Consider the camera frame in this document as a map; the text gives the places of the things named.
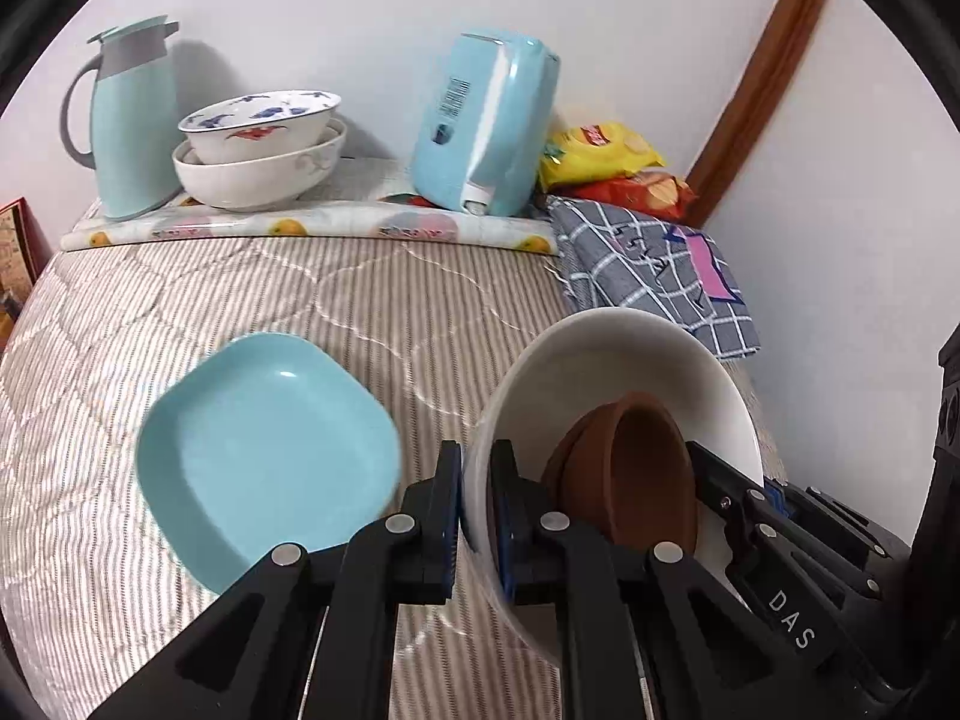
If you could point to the light blue thermos jug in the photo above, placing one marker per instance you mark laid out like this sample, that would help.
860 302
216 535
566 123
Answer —
131 135

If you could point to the yellow chip bag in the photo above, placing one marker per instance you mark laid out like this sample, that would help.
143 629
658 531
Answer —
600 150

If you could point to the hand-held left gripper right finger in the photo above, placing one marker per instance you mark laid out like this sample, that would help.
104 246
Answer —
501 540

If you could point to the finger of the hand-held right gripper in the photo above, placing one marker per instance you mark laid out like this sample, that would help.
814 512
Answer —
750 540
825 532

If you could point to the plain white bowl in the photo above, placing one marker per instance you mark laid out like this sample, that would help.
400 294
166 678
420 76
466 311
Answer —
600 360

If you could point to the red chip bag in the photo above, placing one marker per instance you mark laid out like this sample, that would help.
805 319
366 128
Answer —
652 191

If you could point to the light blue square plate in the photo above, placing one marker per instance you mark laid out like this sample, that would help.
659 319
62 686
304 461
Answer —
262 450

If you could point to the light blue toaster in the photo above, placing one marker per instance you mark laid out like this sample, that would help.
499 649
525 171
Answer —
487 127

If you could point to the rolled fruit print tablecloth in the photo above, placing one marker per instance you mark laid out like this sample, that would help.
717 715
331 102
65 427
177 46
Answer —
300 225

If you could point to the white bowl with grey pattern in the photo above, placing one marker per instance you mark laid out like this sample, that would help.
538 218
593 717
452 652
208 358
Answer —
255 180

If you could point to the wooden door frame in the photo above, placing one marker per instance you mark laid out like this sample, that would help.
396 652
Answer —
765 90

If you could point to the red and blue patterned bowl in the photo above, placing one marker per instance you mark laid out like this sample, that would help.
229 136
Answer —
255 139

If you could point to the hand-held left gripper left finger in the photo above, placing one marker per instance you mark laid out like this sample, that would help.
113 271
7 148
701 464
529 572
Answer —
450 525

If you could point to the grey checked cloth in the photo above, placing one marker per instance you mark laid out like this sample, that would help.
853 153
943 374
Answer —
637 262

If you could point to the small brown bowl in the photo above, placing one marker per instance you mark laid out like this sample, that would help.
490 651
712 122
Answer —
645 465
559 457

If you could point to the striped quilt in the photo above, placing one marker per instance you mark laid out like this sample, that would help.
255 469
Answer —
225 292

